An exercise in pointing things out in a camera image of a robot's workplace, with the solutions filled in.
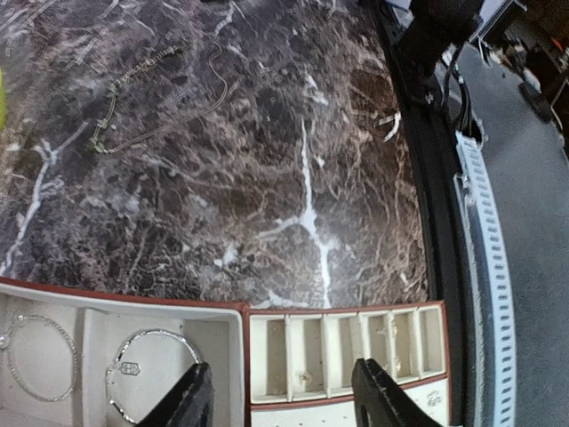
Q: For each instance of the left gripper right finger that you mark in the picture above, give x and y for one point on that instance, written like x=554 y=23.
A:
x=379 y=401

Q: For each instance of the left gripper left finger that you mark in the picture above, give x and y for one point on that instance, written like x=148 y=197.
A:
x=189 y=403

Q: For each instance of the beige jewelry tray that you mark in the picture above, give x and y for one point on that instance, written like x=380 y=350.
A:
x=300 y=362

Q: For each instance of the green plastic bowl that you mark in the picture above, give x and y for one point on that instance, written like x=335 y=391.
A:
x=3 y=105

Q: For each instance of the silver bangle with charm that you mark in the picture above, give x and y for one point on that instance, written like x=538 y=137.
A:
x=146 y=365

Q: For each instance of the brown wooden jewelry box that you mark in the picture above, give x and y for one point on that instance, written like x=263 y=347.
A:
x=80 y=358

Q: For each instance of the black front rail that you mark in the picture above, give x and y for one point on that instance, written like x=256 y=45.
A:
x=431 y=145

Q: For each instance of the white slotted cable duct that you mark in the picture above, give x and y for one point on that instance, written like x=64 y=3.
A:
x=495 y=346

